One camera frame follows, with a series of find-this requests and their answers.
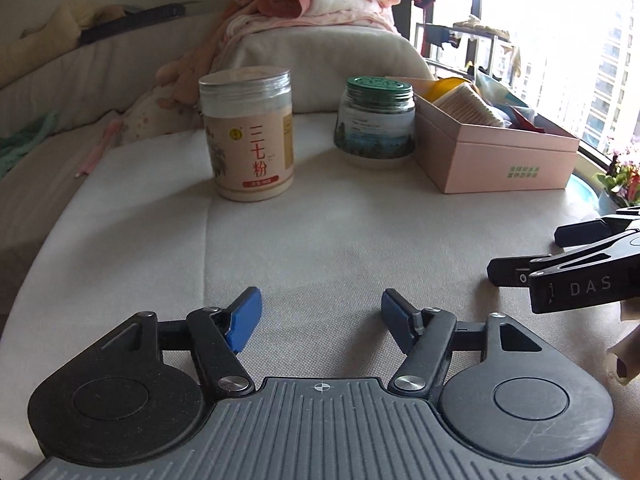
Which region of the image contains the pink flower pot plant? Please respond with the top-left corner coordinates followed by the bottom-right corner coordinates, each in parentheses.
top-left (596, 144), bottom-right (640, 207)

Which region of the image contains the pink cardboard box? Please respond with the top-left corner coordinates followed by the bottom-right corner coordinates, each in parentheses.
top-left (403, 78), bottom-right (579, 194)

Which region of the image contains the red paper packet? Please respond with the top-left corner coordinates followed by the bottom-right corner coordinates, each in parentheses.
top-left (506, 106), bottom-right (546, 133)

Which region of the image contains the cotton swab pack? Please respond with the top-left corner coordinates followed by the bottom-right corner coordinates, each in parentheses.
top-left (433, 82), bottom-right (504, 128)

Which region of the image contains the yellow round container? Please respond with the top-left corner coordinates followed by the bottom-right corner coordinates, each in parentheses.
top-left (413, 77), bottom-right (466, 103)

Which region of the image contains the green lidded glass jar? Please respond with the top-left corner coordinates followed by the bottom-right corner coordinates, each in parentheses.
top-left (333, 76), bottom-right (416, 170)

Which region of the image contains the metal shoe rack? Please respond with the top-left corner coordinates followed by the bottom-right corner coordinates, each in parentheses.
top-left (413, 14), bottom-right (521, 84)

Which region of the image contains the beige lidded powder jar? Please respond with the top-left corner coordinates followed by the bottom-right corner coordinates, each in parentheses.
top-left (198, 66), bottom-right (294, 203)

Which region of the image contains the white floral pillow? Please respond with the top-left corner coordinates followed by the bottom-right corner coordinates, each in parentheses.
top-left (74, 81), bottom-right (206, 179)

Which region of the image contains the green towel blanket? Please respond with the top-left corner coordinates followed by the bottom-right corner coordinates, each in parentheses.
top-left (0, 110), bottom-right (58, 179)

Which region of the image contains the dark flat cushion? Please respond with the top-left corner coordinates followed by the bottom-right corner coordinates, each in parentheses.
top-left (78, 3), bottom-right (186, 46)

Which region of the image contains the pink floral blanket pile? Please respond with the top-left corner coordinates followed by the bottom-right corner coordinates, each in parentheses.
top-left (156, 0), bottom-right (401, 105)

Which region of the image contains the cream plush pillow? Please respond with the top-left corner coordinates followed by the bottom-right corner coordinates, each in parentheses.
top-left (1, 0), bottom-right (126, 88)

